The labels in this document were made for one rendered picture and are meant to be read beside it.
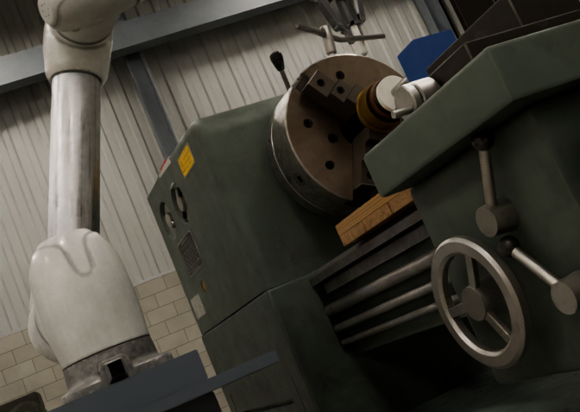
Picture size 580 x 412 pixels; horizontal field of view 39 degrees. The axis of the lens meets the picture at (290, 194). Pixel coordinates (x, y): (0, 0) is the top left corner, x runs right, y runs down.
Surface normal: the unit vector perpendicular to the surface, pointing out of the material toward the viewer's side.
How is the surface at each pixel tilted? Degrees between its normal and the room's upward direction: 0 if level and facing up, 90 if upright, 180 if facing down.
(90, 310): 90
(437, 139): 90
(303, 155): 90
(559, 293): 90
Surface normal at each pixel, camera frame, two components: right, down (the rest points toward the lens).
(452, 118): -0.86, 0.30
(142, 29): 0.19, -0.26
